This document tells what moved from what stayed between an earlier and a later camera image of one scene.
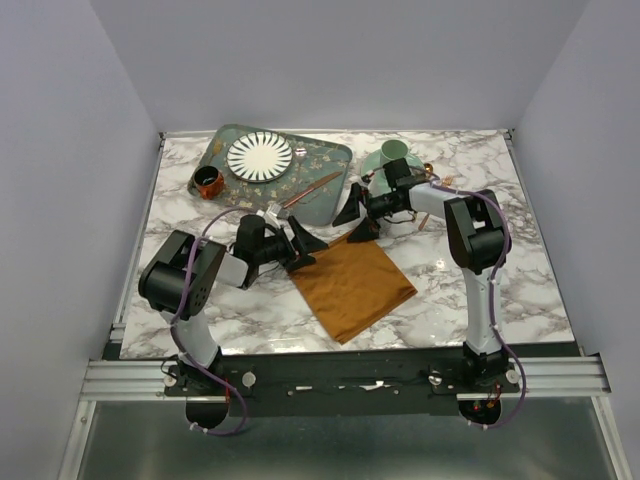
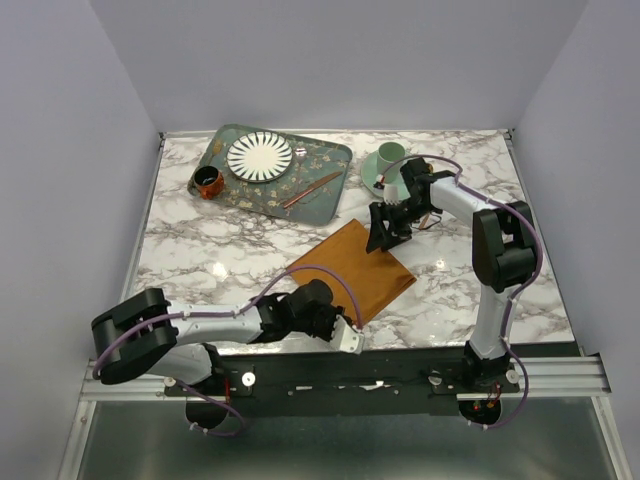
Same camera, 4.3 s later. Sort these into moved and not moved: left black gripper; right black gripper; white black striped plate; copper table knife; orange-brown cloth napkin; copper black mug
Moved: left black gripper; right black gripper
Not moved: copper black mug; white black striped plate; orange-brown cloth napkin; copper table knife
